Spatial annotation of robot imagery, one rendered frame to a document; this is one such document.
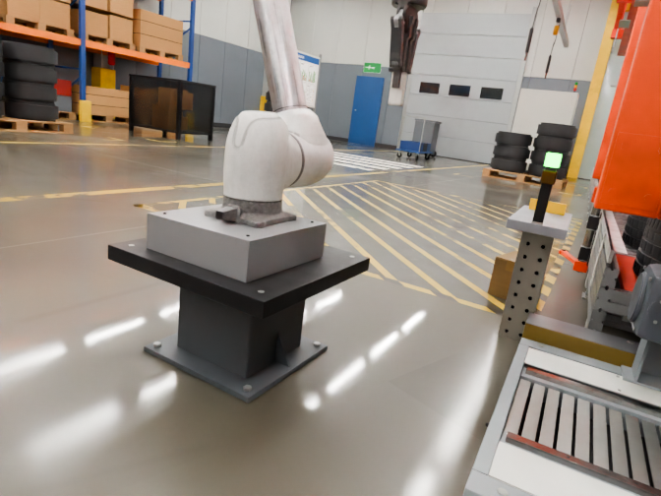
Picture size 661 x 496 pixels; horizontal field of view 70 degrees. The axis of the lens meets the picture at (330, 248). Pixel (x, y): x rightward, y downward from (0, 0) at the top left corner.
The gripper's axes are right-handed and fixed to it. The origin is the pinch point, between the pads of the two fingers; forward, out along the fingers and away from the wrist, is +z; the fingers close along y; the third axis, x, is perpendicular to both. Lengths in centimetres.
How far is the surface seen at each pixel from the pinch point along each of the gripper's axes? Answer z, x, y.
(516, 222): 32, 25, -50
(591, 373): 69, 53, -42
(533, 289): 56, 33, -70
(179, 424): 75, -25, 36
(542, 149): 8, -34, -845
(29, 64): -24, -619, -288
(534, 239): 39, 30, -70
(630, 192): 18, 52, -56
